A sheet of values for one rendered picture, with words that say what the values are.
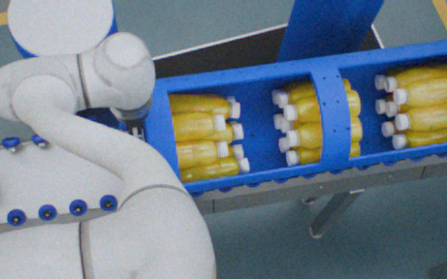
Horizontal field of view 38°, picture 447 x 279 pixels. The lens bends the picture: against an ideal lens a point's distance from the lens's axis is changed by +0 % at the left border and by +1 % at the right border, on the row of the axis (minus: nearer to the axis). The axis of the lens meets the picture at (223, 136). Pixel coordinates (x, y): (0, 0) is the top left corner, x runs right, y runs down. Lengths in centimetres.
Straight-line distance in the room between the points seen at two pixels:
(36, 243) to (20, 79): 51
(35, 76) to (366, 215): 187
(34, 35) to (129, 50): 70
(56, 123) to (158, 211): 35
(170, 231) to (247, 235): 196
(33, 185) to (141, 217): 106
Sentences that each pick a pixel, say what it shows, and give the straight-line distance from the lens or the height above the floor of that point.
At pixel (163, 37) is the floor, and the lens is 296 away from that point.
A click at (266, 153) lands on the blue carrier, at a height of 96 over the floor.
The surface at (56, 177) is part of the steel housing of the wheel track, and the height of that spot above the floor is 93.
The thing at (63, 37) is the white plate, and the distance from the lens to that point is 178.
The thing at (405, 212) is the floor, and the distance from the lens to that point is 280.
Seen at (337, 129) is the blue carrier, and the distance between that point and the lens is 150.
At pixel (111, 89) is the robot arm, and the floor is 152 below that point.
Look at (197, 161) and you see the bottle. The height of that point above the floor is 111.
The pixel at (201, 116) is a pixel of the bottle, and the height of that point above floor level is 116.
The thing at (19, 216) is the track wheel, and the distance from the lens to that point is 167.
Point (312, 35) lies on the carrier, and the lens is 227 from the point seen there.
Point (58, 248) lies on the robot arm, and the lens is 67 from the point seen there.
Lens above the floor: 254
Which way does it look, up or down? 68 degrees down
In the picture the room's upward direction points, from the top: 11 degrees clockwise
